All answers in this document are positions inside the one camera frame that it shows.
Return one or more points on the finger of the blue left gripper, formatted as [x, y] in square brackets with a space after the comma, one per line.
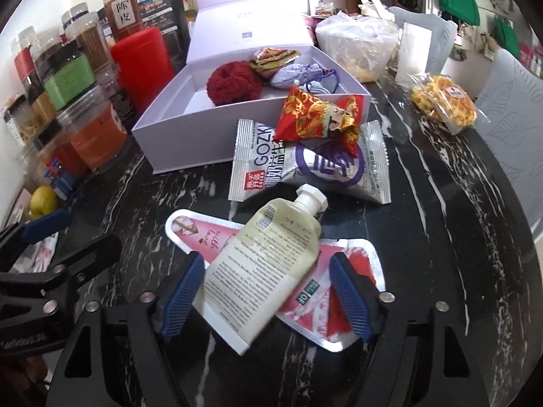
[46, 226]

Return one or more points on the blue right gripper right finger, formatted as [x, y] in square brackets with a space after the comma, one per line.
[358, 297]

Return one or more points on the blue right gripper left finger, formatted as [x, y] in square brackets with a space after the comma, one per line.
[176, 295]

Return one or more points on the pink silver foil pouch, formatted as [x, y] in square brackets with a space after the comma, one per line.
[313, 310]

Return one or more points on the cream spout pouch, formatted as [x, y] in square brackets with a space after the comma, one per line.
[260, 267]

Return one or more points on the silver purple snack bag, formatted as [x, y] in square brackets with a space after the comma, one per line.
[260, 163]

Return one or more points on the red gold snack packet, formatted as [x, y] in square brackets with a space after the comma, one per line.
[306, 117]

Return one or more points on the dark red fluffy scrunchie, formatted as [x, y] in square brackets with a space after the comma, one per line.
[233, 82]

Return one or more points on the brown red snack packet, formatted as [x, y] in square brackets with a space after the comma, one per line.
[268, 61]

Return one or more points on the yellow green apple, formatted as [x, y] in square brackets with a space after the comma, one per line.
[43, 201]

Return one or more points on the orange label clear jar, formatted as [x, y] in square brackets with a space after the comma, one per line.
[94, 129]

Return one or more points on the green label jar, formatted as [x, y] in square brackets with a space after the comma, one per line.
[67, 74]

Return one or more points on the red label tall jar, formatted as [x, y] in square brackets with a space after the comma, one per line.
[24, 64]

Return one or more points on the red plastic canister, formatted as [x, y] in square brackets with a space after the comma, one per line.
[144, 66]

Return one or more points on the dark label spice jar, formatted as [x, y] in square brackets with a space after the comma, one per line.
[87, 31]

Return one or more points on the packaged waffles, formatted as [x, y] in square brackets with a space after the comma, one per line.
[440, 98]

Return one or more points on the brown jar chinese label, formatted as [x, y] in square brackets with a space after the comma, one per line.
[124, 18]

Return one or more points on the lavender gift box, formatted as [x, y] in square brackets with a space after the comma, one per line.
[243, 57]

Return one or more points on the clear plastic bag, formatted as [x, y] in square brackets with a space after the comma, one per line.
[362, 46]

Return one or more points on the grey chair near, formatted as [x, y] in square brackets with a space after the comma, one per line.
[511, 101]

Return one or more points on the cream water bottle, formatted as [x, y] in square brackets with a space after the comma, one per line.
[375, 9]

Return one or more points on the green tote bag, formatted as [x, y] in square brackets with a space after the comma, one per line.
[465, 11]

